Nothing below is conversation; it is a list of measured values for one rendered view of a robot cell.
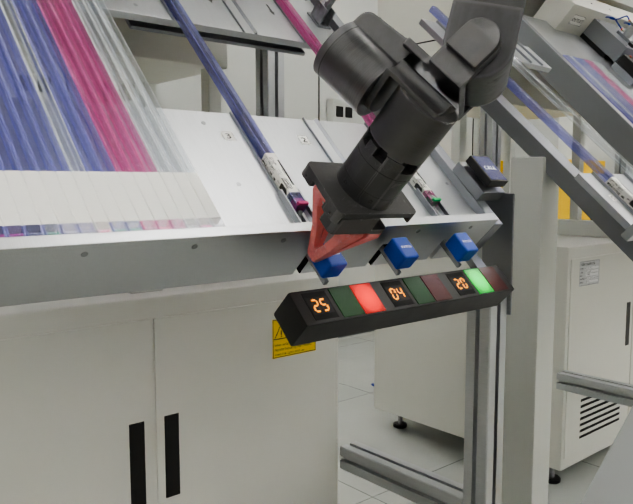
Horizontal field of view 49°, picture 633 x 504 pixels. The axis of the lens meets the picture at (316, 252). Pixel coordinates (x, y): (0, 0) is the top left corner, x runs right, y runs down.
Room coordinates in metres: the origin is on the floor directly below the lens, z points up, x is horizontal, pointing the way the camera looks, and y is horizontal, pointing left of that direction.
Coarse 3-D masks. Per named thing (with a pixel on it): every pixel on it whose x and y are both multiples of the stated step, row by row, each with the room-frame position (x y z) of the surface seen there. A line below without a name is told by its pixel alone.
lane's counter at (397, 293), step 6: (384, 282) 0.73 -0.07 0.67; (390, 282) 0.74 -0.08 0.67; (396, 282) 0.74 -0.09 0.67; (384, 288) 0.73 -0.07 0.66; (390, 288) 0.73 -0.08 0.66; (396, 288) 0.74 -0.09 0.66; (402, 288) 0.74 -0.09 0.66; (390, 294) 0.72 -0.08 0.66; (396, 294) 0.73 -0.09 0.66; (402, 294) 0.73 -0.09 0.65; (408, 294) 0.74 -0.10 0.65; (396, 300) 0.72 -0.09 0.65; (402, 300) 0.73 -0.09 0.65; (408, 300) 0.73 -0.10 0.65; (396, 306) 0.71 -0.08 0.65
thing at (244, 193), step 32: (192, 128) 0.75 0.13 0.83; (224, 128) 0.78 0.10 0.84; (288, 128) 0.85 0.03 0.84; (320, 128) 0.89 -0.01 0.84; (352, 128) 0.93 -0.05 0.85; (192, 160) 0.71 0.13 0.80; (224, 160) 0.74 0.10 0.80; (256, 160) 0.77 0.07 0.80; (288, 160) 0.80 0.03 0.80; (320, 160) 0.83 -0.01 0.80; (224, 192) 0.70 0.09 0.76; (256, 192) 0.73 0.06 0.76; (416, 192) 0.88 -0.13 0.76; (448, 192) 0.93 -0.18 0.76; (256, 224) 0.69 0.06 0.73
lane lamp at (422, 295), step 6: (408, 282) 0.75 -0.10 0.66; (414, 282) 0.76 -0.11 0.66; (420, 282) 0.76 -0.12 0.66; (408, 288) 0.75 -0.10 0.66; (414, 288) 0.75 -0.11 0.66; (420, 288) 0.76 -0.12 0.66; (426, 288) 0.76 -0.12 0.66; (414, 294) 0.74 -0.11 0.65; (420, 294) 0.75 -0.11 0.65; (426, 294) 0.75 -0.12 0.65; (420, 300) 0.74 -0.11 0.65; (426, 300) 0.75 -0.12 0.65; (432, 300) 0.75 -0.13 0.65
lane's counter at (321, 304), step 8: (304, 296) 0.66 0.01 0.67; (312, 296) 0.66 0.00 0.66; (320, 296) 0.67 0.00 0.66; (312, 304) 0.65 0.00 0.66; (320, 304) 0.66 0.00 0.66; (328, 304) 0.66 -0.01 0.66; (312, 312) 0.65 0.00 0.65; (320, 312) 0.65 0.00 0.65; (328, 312) 0.66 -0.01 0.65; (336, 312) 0.66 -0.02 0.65
